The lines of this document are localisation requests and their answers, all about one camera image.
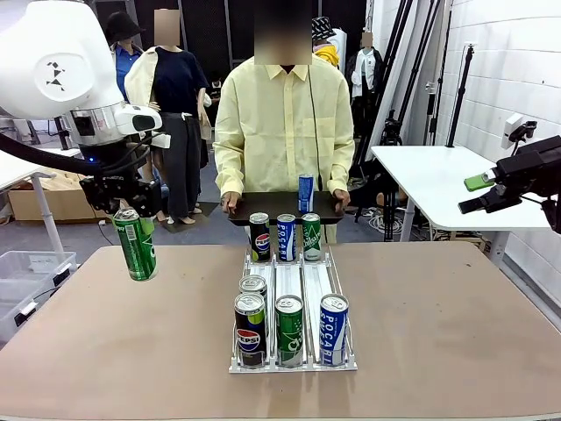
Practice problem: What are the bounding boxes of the person in yellow shirt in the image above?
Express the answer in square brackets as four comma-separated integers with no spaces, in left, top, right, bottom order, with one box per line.
[213,0,356,245]

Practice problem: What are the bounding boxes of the large cardboard box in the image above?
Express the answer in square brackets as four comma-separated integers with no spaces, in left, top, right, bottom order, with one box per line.
[8,173,110,223]

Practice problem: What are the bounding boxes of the seated person in black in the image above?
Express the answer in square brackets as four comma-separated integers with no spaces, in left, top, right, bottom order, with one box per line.
[208,72,225,115]

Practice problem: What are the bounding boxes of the person's left forearm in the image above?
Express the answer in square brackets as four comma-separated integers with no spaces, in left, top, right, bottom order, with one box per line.
[326,138,356,194]

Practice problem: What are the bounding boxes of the black Pepsi can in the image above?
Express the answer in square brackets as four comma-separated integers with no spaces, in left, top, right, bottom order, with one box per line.
[248,212,271,263]
[238,275,268,303]
[234,292,267,368]

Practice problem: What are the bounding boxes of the black cord on shirt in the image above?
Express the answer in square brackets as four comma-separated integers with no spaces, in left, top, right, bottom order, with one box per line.
[307,64,324,190]

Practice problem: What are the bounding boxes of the person's left hand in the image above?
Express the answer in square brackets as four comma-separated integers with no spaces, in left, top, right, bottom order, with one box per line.
[331,189,352,212]

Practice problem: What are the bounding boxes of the green Chilsung cider can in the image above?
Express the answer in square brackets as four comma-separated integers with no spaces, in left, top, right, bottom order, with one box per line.
[111,208,159,282]
[274,295,305,367]
[301,212,323,262]

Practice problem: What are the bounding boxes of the wrist white camera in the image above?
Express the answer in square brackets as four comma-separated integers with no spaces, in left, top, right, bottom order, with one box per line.
[148,131,172,153]
[501,112,538,150]

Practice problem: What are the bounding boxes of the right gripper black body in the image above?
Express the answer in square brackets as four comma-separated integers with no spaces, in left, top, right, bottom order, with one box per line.
[497,135,561,196]

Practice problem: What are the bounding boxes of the black light stand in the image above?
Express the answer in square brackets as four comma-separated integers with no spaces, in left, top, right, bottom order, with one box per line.
[445,43,477,148]

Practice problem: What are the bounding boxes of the black upright pole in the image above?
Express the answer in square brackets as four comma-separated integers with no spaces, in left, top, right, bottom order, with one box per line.
[431,0,452,146]

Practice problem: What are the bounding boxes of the white table with grey frame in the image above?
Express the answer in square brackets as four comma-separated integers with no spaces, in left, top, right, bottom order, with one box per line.
[370,144,553,264]

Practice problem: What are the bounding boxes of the blue Pocari Sweat can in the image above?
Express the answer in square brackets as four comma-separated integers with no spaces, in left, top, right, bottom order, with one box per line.
[276,213,297,262]
[318,293,350,367]
[297,174,316,215]

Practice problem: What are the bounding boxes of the white floor cables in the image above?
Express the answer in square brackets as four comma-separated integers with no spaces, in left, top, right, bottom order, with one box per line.
[366,205,411,240]

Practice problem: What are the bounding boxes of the mannequin in navy top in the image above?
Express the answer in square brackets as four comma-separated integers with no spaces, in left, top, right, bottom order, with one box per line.
[124,8,212,225]

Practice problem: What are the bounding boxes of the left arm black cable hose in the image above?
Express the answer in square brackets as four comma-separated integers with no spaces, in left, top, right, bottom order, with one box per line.
[0,131,104,176]

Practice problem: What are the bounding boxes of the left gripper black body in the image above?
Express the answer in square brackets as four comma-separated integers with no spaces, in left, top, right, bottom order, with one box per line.
[82,146,153,210]

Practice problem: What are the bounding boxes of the white desk with round leg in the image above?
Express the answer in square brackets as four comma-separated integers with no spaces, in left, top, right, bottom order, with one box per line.
[0,146,84,267]

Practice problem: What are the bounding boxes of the mannequin in white jacket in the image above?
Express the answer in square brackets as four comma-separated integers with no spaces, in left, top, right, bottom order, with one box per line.
[350,32,383,132]

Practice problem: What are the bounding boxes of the person's right hand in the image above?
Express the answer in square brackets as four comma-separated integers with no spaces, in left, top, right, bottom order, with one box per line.
[220,192,242,216]

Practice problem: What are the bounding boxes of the mannequin with black hat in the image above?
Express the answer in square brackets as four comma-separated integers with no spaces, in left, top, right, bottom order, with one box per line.
[104,11,146,102]

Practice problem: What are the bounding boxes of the white can dispenser rack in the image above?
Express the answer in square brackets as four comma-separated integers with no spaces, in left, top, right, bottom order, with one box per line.
[228,245,359,374]

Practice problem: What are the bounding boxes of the person's right forearm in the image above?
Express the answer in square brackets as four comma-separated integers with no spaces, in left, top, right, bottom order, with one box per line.
[214,139,246,198]

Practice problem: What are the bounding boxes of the mannequin in yellow hoodie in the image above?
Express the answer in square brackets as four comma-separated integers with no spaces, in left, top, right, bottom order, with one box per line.
[310,16,342,68]

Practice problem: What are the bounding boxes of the black tripod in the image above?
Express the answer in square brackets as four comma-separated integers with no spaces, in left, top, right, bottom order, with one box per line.
[396,0,442,119]
[377,0,415,148]

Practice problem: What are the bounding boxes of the clear plastic storage bin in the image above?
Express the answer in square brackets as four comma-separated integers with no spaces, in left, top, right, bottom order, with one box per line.
[0,278,52,343]
[0,249,78,303]

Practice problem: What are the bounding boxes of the dark brown serving tray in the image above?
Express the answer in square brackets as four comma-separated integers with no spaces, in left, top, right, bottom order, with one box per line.
[227,191,347,227]

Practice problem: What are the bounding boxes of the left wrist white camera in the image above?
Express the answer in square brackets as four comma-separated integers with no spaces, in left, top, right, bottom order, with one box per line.
[148,131,172,153]

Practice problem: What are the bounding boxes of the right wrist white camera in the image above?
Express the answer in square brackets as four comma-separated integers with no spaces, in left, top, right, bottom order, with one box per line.
[501,112,538,150]

